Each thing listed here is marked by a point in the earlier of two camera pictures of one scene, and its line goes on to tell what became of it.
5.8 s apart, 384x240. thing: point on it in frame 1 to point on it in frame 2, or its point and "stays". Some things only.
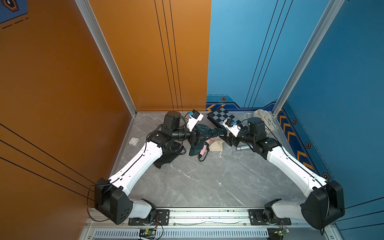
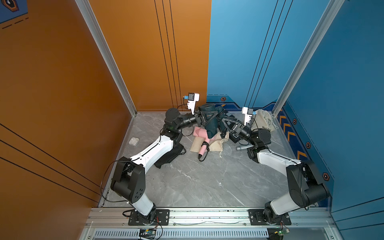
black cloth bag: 171,151 stays
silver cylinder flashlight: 244,146 stays
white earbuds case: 134,141 stays
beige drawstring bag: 267,118 stays
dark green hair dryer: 206,134 to 213,114
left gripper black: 196,141 to 200,121
